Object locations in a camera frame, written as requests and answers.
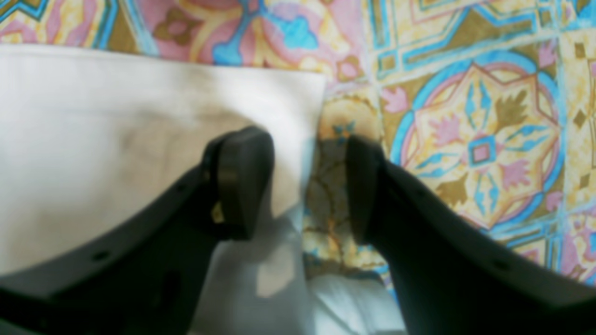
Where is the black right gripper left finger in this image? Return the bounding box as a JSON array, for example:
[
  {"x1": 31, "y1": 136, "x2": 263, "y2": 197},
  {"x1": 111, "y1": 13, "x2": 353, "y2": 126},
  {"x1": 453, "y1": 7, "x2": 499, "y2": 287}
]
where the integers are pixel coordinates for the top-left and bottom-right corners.
[{"x1": 1, "y1": 127, "x2": 275, "y2": 335}]

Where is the patterned tablecloth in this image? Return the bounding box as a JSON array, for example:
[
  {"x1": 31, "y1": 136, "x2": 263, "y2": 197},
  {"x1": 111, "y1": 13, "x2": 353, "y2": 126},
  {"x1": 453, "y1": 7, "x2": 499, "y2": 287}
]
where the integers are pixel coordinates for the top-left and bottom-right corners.
[{"x1": 1, "y1": 0, "x2": 595, "y2": 285}]

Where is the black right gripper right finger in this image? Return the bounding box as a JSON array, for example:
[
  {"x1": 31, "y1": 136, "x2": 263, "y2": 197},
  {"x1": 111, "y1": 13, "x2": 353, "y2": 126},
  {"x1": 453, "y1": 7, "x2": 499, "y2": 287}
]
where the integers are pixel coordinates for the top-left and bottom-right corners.
[{"x1": 345, "y1": 136, "x2": 596, "y2": 335}]

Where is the white printed T-shirt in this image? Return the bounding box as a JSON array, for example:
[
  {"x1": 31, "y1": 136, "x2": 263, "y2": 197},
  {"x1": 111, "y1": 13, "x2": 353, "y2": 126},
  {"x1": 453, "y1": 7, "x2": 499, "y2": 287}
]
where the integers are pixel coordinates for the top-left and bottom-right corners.
[{"x1": 0, "y1": 45, "x2": 406, "y2": 335}]

